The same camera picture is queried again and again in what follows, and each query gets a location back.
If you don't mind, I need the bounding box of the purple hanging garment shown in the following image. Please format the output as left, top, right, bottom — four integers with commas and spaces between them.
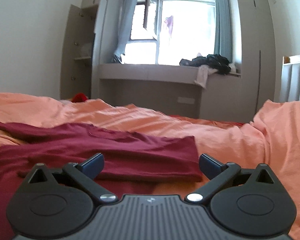
164, 15, 174, 35

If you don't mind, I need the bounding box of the grey window bench desk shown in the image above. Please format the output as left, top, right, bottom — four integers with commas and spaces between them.
91, 63, 245, 122

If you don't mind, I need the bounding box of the grey-blue curtain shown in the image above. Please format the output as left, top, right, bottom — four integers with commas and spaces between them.
214, 0, 232, 61
113, 0, 138, 63

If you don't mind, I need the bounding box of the open window sash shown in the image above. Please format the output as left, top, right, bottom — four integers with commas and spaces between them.
143, 0, 160, 40

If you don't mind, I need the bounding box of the red object behind bed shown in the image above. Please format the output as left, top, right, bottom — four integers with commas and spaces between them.
70, 93, 89, 103

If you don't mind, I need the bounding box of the tall grey wardrobe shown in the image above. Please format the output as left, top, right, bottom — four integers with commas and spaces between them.
237, 0, 276, 121

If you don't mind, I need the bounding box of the white garment on ledge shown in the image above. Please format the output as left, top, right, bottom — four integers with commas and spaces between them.
194, 64, 218, 89

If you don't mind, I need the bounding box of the grey padded headboard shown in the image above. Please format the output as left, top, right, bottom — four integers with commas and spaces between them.
279, 54, 300, 102

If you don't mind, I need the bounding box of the dark red shirt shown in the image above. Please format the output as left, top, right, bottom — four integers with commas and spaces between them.
0, 122, 202, 239

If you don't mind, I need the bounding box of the right grey-blue curtain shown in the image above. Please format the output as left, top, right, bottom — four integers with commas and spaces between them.
214, 0, 232, 61

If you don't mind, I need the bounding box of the dark clothes pile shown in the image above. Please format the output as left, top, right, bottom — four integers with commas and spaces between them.
179, 54, 237, 75

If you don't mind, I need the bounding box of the open wardrobe cabinet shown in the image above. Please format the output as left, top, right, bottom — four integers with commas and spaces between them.
60, 0, 107, 99

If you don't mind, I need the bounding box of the left grey-blue curtain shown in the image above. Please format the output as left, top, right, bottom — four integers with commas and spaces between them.
113, 0, 138, 63

